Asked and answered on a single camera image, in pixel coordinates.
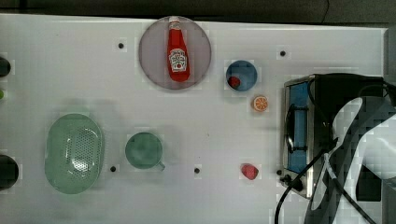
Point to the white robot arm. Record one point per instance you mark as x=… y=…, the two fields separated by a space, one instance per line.
x=364 y=129

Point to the silver black toaster oven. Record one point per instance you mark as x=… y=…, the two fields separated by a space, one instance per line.
x=311 y=104

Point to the small red fruit in bowl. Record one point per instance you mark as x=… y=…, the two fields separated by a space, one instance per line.
x=234 y=82

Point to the red ketchup bottle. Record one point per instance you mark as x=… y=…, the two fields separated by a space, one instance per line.
x=177 y=55

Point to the blue small bowl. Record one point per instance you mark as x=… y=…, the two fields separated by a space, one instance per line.
x=245 y=71

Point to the orange slice toy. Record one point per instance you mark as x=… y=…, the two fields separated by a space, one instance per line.
x=259 y=103

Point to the red toy strawberry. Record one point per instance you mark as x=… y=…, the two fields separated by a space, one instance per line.
x=249 y=171

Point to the grey round plate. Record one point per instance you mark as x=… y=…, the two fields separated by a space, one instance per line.
x=153 y=58

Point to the green oval colander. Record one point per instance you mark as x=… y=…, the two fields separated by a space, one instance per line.
x=74 y=153

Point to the black pot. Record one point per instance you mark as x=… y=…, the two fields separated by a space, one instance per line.
x=9 y=172

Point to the black cup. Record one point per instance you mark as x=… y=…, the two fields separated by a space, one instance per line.
x=5 y=67

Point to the green cup with handle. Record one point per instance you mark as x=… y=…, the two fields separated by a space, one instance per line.
x=145 y=151

